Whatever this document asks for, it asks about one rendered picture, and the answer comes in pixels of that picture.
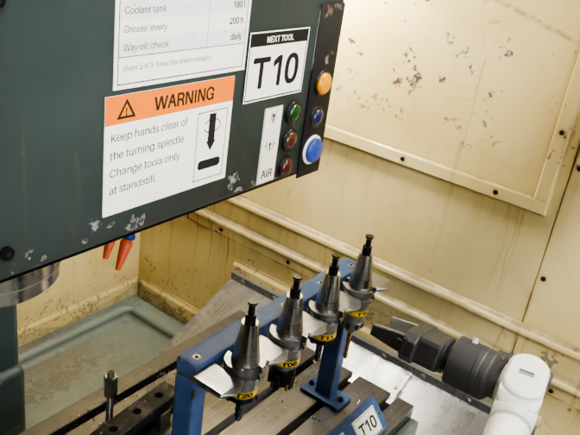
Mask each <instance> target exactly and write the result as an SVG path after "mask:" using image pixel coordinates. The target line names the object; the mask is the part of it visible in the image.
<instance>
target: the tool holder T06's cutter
mask: <svg viewBox="0 0 580 435"><path fill-rule="evenodd" d="M295 374H296V368H293V369H292V370H290V371H287V372H284V371H279V370H278V369H276V368H275V367H274V365H272V366H269V371H268V381H271V382H270V387H271V388H274V389H276V390H278V389H279V388H285V391H287V390H289V389H291V388H293V384H294V383H295V379H296V378H295Z"/></svg>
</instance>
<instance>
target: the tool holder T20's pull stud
mask: <svg viewBox="0 0 580 435"><path fill-rule="evenodd" d="M248 305H249V310H248V311H246V312H245V320H244V322H245V323H246V324H247V325H254V324H255V323H256V317H257V312H256V311H255V306H257V305H258V300H257V299H248Z"/></svg>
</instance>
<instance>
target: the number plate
mask: <svg viewBox="0 0 580 435"><path fill-rule="evenodd" d="M351 425H352V427H353V429H354V431H355V434H356V435H376V434H377V433H378V432H379V431H380V430H381V429H382V426H381V422H380V420H379V419H378V416H377V414H376V412H375V409H374V407H373V405H371V406H370V407H369V408H368V409H367V410H366V411H364V412H363V413H362V414H361V415H360V416H359V417H358V418H357V419H356V420H354V421H353V422H352V423H351Z"/></svg>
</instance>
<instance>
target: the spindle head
mask: <svg viewBox="0 0 580 435"><path fill-rule="evenodd" d="M343 2H344V0H252V2H251V10H250V18H249V33H252V32H260V31H269V30H277V29H286V28H303V27H310V33H309V39H308V45H307V51H306V62H305V68H304V74H303V80H302V86H301V91H300V92H296V93H292V94H288V95H284V96H280V97H276V98H269V99H264V100H261V101H256V102H253V103H248V104H242V101H243V85H244V77H245V69H246V61H247V53H248V45H249V33H248V41H247V49H246V58H245V66H244V70H240V71H234V72H225V73H220V74H214V75H208V76H203V77H197V78H192V79H182V80H177V81H171V82H166V83H160V84H155V85H145V86H140V87H135V88H129V89H123V90H118V91H113V90H112V89H113V59H114V28H115V0H0V284H1V283H3V282H5V281H9V280H12V279H15V278H17V277H19V276H22V275H25V274H28V273H31V272H33V271H35V270H38V269H41V268H44V267H47V266H49V265H52V264H55V263H56V262H61V261H64V260H65V259H68V258H71V257H73V256H76V255H80V254H82V253H85V252H87V251H89V250H92V249H95V248H98V247H101V246H104V245H105V244H108V243H112V242H115V241H117V240H119V239H122V238H125V237H127V236H131V235H134V234H135V233H138V232H141V231H143V230H147V229H150V228H152V227H155V226H157V225H159V224H164V223H166V222H168V221H171V220H174V219H175V218H180V217H182V216H185V215H187V214H190V213H192V212H195V211H198V210H201V209H204V208H206V207H208V206H211V205H215V204H217V203H220V202H222V201H225V200H227V199H231V198H234V197H236V196H238V195H241V194H244V193H246V192H250V191H253V190H255V189H257V188H260V187H262V186H266V185H268V184H271V183H274V182H276V181H278V180H283V179H285V178H281V177H280V176H279V174H278V166H279V164H280V161H281V159H282V158H283V157H285V156H286V155H291V156H292V157H293V160H294V165H293V171H292V172H291V173H290V174H289V175H288V176H287V177H290V176H292V175H295V174H296V172H297V166H298V160H299V149H300V144H301V137H302V131H303V126H304V120H305V113H306V103H307V97H308V91H309V85H310V79H311V73H312V61H313V55H314V49H315V43H316V37H317V32H318V20H319V14H320V9H321V4H322V3H343ZM229 76H235V84H234V93H233V101H232V110H231V119H230V134H229V143H228V152H227V160H226V168H225V177H224V178H222V179H220V180H215V181H212V182H210V183H207V184H204V185H202V186H197V187H194V188H192V189H189V190H186V191H184V192H179V193H176V194H174V195H170V196H167V197H165V198H162V199H157V200H155V201H152V202H149V203H147V204H144V205H139V206H137V207H134V208H131V209H128V210H126V211H121V212H118V213H116V214H113V215H110V216H108V217H102V205H103V170H104V99H105V98H107V97H112V96H117V95H123V94H128V93H133V92H139V91H147V90H153V89H158V88H163V87H169V86H174V85H183V84H189V83H193V82H199V81H204V80H209V79H219V78H224V77H229ZM294 100H298V101H300V102H301V106H302V112H301V115H300V118H299V120H298V121H297V122H296V123H295V124H289V123H287V121H286V117H285V115H286V110H287V107H288V105H289V104H290V103H291V102H292V101H294ZM280 105H283V112H282V119H281V131H280V137H279V144H278V150H277V156H276V163H275V170H274V179H273V180H270V181H268V182H265V183H262V184H260V185H258V186H256V185H255V184H256V177H257V169H258V162H259V155H260V148H261V141H262V128H263V121H264V114H265V109H268V108H272V107H275V106H280ZM291 128H293V129H296V130H297V132H298V141H297V143H296V145H295V147H294V148H293V149H292V150H291V151H289V152H286V151H284V150H283V149H282V146H281V141H282V137H283V136H284V134H285V132H286V131H287V130H288V129H291Z"/></svg>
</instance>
